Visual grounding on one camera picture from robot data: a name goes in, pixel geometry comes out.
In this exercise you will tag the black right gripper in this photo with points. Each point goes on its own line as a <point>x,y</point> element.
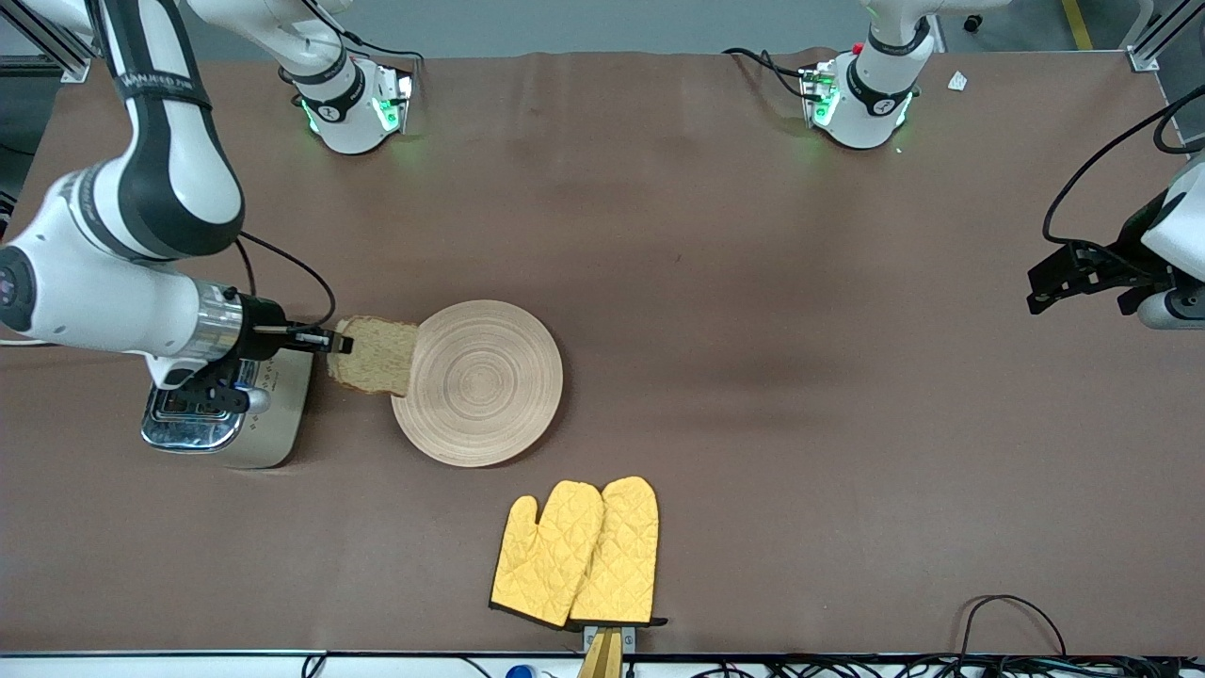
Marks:
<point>261,323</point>

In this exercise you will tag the chrome and cream toaster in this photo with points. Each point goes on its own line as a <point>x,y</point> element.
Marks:
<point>275,426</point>

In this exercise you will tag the blue round object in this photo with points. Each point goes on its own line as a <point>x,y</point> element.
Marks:
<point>519,672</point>

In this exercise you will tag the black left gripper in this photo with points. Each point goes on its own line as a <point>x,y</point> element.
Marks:
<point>1132,247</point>

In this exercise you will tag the brown toast slice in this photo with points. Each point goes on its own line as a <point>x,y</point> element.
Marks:
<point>377,358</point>

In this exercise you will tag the yellow quilted oven mitt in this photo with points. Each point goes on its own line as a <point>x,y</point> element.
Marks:
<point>546,556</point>
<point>621,556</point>

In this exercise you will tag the round wooden plate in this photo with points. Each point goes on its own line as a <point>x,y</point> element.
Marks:
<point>485,386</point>

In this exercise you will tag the small white paper scrap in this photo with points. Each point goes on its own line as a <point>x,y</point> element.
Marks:
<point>957,81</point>

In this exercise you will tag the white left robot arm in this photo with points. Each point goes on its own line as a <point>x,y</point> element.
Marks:
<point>871,105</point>

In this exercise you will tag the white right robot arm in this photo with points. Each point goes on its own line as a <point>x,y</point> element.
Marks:
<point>174,179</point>

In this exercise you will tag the small metal bracket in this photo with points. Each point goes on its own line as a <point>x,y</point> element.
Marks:
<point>629,638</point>

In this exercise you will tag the brown table cover cloth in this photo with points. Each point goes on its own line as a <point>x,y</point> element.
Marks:
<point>753,377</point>

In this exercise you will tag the aluminium frame post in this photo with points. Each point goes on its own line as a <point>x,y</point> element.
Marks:
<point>52,52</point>
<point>1153,42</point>

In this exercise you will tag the black caster wheel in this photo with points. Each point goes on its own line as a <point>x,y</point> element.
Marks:
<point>972,22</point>

